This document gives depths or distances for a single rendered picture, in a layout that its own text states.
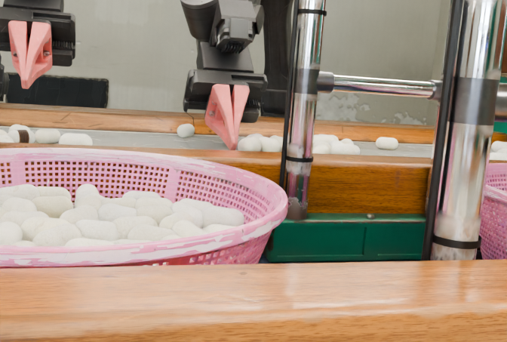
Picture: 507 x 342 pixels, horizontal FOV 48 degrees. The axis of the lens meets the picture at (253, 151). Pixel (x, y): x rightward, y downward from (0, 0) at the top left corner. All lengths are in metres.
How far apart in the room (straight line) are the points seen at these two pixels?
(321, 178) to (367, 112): 2.46
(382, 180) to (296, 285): 0.36
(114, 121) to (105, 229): 0.51
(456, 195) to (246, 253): 0.11
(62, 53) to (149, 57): 1.99
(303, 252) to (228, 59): 0.31
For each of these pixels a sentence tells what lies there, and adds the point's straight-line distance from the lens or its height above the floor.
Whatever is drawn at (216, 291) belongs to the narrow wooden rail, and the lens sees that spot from 0.22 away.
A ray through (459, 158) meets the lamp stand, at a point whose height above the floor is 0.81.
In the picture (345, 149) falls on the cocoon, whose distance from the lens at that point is 0.72.
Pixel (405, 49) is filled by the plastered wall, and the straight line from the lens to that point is 3.07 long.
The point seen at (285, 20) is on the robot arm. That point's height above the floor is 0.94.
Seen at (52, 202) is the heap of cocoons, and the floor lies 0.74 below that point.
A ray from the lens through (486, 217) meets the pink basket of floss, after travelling 0.50.
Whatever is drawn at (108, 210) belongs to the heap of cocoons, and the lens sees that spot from 0.41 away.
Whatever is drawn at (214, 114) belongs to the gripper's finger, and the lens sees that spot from 0.73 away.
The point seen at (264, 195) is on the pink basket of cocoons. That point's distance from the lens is 0.40.
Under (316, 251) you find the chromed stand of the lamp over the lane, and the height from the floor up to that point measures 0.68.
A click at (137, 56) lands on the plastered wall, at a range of 2.75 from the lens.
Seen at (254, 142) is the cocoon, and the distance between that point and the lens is 0.70.
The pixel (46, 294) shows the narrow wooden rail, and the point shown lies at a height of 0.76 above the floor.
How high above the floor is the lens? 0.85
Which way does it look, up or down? 8 degrees down
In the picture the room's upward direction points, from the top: 4 degrees clockwise
